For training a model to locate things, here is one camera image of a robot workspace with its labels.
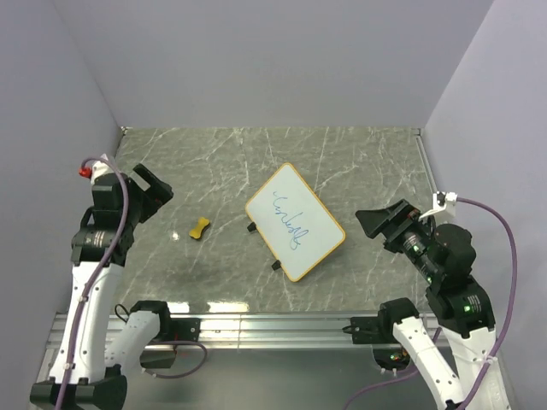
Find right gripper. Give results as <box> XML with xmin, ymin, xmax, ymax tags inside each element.
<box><xmin>354</xmin><ymin>196</ymin><xmax>440</xmax><ymax>280</ymax></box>

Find yellow whiteboard eraser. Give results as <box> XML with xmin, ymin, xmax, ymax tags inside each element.
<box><xmin>189</xmin><ymin>217</ymin><xmax>211</xmax><ymax>240</ymax></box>

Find yellow framed whiteboard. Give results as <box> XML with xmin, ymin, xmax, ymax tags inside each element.
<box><xmin>245</xmin><ymin>162</ymin><xmax>346</xmax><ymax>282</ymax></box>

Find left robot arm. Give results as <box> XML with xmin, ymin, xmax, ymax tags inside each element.
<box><xmin>30</xmin><ymin>160</ymin><xmax>174</xmax><ymax>409</ymax></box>

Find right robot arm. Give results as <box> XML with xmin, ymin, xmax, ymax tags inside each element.
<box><xmin>356</xmin><ymin>200</ymin><xmax>505</xmax><ymax>409</ymax></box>

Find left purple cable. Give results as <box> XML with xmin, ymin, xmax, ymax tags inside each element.
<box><xmin>53</xmin><ymin>156</ymin><xmax>209</xmax><ymax>410</ymax></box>

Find purple cable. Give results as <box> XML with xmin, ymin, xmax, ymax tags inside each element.
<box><xmin>341</xmin><ymin>196</ymin><xmax>519</xmax><ymax>410</ymax></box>
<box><xmin>53</xmin><ymin>156</ymin><xmax>209</xmax><ymax>410</ymax></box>

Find right side aluminium rail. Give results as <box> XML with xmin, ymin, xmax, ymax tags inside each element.
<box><xmin>412</xmin><ymin>128</ymin><xmax>438</xmax><ymax>193</ymax></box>

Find aluminium mounting rail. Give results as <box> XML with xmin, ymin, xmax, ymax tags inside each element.
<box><xmin>36</xmin><ymin>311</ymin><xmax>445</xmax><ymax>385</ymax></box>

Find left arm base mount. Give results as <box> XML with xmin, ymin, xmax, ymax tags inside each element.
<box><xmin>128</xmin><ymin>301</ymin><xmax>201</xmax><ymax>370</ymax></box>

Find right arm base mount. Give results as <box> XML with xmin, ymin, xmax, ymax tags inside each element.
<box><xmin>342</xmin><ymin>298</ymin><xmax>420</xmax><ymax>373</ymax></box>

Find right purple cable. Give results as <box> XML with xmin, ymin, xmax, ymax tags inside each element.
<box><xmin>341</xmin><ymin>196</ymin><xmax>519</xmax><ymax>410</ymax></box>

